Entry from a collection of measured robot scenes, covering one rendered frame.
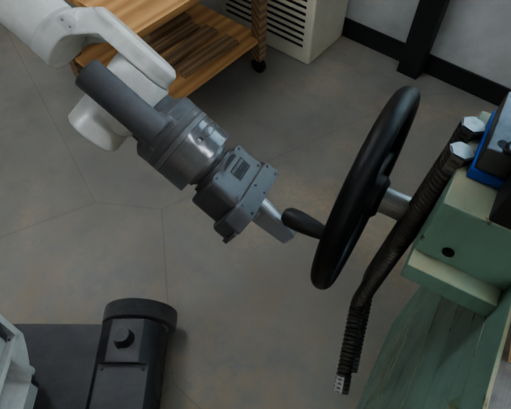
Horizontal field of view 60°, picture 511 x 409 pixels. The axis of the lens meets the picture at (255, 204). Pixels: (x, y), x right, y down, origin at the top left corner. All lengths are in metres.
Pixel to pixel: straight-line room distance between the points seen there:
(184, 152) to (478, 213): 0.30
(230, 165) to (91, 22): 0.21
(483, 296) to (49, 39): 0.52
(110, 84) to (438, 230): 0.35
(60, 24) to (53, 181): 1.28
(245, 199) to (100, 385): 0.78
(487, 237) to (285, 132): 1.39
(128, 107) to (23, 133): 1.54
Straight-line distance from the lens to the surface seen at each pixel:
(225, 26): 2.00
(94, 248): 1.56
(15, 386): 1.06
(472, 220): 0.44
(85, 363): 1.23
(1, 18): 0.58
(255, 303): 1.39
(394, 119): 0.50
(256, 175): 0.53
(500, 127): 0.46
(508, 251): 0.47
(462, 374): 0.52
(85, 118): 0.52
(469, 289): 0.51
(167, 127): 0.49
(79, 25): 0.53
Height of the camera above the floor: 1.29
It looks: 56 degrees down
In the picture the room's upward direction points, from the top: straight up
